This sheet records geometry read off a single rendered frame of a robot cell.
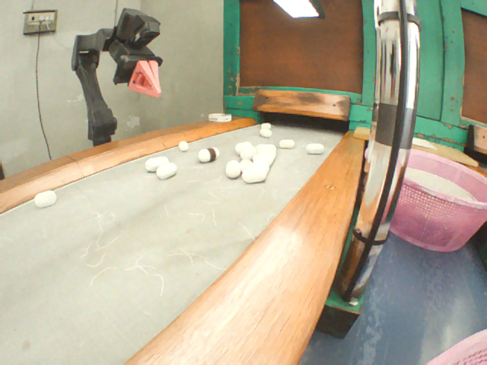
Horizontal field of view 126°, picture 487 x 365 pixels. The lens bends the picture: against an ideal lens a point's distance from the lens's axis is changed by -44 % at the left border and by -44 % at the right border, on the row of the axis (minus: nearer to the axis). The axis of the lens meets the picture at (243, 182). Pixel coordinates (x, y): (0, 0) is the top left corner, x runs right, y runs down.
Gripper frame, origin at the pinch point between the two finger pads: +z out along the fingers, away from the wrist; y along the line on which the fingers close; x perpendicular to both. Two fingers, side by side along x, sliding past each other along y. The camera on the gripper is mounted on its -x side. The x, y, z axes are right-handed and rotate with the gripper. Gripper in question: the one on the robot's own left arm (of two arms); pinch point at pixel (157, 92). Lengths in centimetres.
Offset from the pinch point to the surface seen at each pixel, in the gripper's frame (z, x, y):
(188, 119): -72, 91, 120
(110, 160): 6.1, 8.7, -10.9
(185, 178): 19.0, -0.5, -7.6
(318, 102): 17.9, -11.9, 37.2
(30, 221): 13.4, 4.2, -27.6
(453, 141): 53, -36, 42
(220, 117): 1.9, 8.8, 25.4
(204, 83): -77, 54, 120
